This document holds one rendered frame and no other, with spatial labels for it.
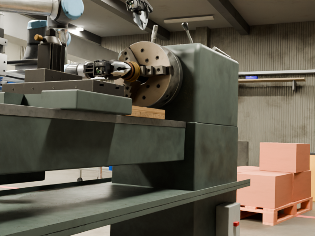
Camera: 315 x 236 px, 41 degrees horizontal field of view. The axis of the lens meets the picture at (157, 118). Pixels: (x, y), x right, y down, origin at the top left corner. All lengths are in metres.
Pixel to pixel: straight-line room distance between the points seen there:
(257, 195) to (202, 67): 2.33
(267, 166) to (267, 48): 6.35
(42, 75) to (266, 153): 3.53
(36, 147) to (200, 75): 1.05
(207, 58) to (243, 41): 8.84
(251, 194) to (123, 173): 2.22
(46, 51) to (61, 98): 0.35
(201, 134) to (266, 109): 8.59
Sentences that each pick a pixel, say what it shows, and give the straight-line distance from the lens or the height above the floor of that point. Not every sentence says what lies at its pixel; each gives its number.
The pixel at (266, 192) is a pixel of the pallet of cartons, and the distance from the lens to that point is 4.19.
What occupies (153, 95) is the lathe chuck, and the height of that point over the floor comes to 0.98.
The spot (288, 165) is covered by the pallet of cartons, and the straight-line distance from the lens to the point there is 4.71.
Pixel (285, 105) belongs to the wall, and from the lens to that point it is 10.58.
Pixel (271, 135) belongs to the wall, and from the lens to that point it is 10.59.
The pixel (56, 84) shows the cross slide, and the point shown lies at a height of 0.96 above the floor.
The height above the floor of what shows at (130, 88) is 1.01.
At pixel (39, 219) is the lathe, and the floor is 0.54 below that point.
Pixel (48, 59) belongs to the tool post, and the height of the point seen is 1.06.
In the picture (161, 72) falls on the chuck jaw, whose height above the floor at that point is 1.07.
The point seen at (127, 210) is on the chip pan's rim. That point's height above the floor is 0.55.
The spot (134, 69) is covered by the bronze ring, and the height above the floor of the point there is 1.08.
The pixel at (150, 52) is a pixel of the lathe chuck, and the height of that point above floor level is 1.18.
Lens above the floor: 0.79
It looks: 2 degrees up
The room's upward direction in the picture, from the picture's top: 2 degrees clockwise
